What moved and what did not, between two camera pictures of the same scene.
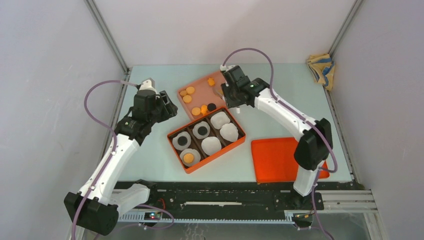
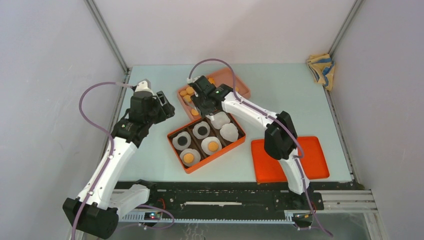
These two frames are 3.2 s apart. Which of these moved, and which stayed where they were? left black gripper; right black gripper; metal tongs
Moved: metal tongs; right black gripper
Stayed: left black gripper
